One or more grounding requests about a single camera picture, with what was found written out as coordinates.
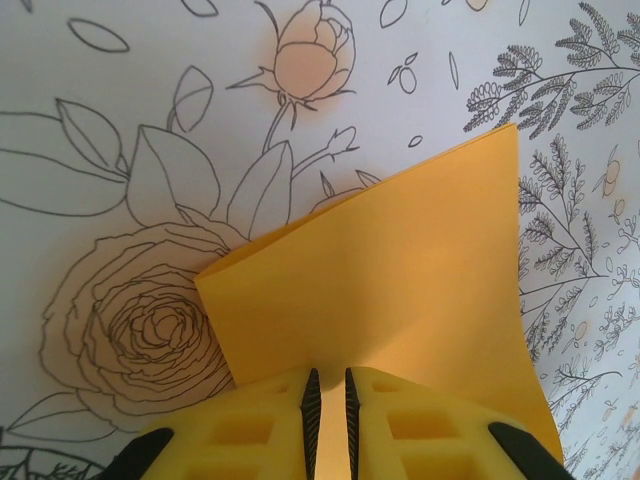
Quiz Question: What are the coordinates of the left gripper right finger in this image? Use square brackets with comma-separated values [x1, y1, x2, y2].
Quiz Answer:
[343, 364, 569, 480]

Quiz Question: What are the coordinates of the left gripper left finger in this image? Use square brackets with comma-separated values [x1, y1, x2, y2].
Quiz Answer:
[106, 367, 322, 480]

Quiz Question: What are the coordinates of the orange cloth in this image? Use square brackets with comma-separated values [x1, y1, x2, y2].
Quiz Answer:
[193, 122, 565, 480]

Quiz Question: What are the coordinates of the floral patterned table cover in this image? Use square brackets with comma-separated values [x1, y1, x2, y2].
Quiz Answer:
[0, 0, 640, 480]

